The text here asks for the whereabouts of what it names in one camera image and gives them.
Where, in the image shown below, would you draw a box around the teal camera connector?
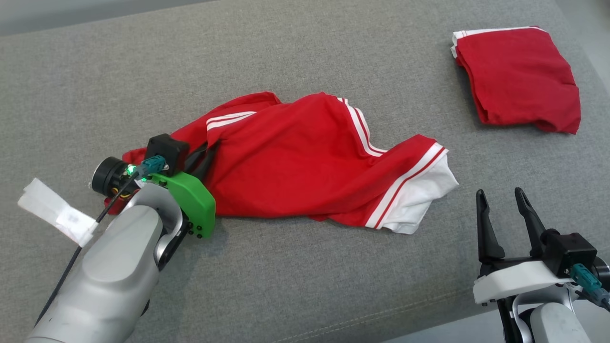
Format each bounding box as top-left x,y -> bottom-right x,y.
569,263 -> 603,296
136,155 -> 166,181

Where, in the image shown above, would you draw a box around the red t-shirt striped white sleeves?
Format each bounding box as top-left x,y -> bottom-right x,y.
106,91 -> 459,235

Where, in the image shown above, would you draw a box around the white paper cable tag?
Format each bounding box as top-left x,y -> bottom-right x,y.
18,178 -> 98,247

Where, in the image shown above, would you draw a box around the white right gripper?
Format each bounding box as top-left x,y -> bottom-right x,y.
473,187 -> 573,343

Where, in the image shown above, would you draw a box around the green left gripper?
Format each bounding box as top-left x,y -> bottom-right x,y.
143,142 -> 221,239

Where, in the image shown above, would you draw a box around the teal left camera connector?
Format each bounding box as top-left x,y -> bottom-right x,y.
136,155 -> 166,181

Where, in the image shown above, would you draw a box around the red shorts wide white stripe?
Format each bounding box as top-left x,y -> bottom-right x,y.
450,26 -> 582,135

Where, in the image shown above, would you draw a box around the teal right camera connector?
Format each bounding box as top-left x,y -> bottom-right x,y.
569,263 -> 603,296

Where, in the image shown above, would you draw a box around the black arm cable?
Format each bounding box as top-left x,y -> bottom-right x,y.
579,286 -> 610,313
34,171 -> 141,327

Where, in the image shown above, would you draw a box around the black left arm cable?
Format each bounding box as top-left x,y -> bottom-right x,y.
34,171 -> 141,327

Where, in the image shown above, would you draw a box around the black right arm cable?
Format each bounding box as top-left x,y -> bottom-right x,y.
579,286 -> 610,313

